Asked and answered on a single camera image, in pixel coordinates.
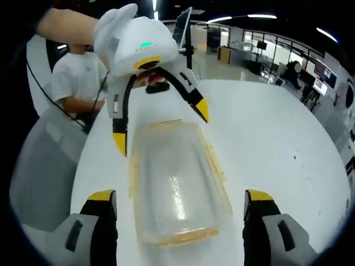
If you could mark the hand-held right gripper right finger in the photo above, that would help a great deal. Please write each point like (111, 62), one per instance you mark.
(294, 238)

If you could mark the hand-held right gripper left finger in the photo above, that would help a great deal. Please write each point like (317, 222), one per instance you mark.
(63, 238)

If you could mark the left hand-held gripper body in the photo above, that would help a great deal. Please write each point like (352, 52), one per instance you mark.
(138, 41)

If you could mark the clear box with yellow buckles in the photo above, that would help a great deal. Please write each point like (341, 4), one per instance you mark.
(177, 180)

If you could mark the yellow wooden cabinet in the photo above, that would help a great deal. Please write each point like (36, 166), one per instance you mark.
(224, 55)

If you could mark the person in white shirt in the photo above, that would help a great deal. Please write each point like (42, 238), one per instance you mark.
(77, 77)

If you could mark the grey mesh office chair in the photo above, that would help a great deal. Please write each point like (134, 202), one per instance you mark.
(41, 166)

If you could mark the small black screen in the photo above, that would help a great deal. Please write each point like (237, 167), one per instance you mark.
(261, 43)

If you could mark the ceiling light strip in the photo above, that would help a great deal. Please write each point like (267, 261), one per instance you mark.
(241, 18)
(327, 34)

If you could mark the small monitor on stand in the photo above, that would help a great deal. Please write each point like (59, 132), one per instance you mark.
(320, 87)

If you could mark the large wall monitor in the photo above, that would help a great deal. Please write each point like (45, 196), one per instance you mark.
(325, 70)

